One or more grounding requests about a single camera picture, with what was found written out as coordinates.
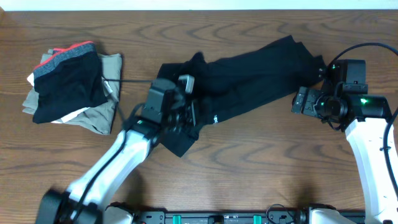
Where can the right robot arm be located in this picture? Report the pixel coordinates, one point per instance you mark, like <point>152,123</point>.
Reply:
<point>366,122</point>

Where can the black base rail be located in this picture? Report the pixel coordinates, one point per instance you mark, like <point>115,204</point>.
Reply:
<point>273,216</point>

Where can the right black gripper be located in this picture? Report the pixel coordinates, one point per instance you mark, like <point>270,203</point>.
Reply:
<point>307,108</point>

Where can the black folded shorts grey waistband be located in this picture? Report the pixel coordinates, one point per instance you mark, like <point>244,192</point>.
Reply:
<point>71,79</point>

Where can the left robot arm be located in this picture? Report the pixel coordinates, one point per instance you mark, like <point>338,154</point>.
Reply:
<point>167,109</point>

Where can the black pants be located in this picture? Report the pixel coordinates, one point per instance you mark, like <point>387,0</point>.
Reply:
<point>229,87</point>

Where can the white folded garment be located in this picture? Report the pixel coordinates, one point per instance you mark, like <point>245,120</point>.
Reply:
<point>68,117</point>

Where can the khaki folded garment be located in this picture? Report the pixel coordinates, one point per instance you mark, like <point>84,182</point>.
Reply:
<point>98,119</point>

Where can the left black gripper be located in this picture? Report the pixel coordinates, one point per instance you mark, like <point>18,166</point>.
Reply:
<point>188,107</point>

